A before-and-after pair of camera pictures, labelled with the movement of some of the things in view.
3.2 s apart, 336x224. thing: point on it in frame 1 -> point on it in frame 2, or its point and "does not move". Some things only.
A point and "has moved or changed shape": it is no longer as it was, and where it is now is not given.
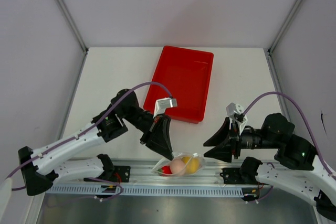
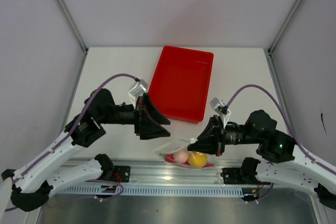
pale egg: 177,166 -> 181,156
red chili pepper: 165,169 -> 170,158
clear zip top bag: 182,164 has moved or changed shape
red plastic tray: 186,73 does not move
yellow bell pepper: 192,164 -> 197,159
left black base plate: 121,174 does not move
